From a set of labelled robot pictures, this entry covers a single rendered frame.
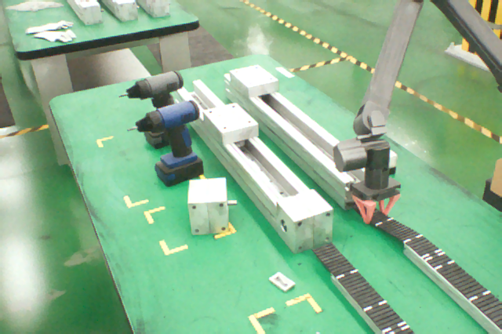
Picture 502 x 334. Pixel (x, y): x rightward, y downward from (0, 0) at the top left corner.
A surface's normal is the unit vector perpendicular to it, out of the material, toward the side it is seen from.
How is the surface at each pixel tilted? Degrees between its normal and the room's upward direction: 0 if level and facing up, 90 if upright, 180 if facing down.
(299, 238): 90
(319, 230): 90
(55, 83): 90
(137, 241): 0
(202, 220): 90
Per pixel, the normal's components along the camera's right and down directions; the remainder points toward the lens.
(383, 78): 0.12, -0.24
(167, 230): -0.04, -0.85
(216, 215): 0.06, 0.52
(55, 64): 0.42, 0.46
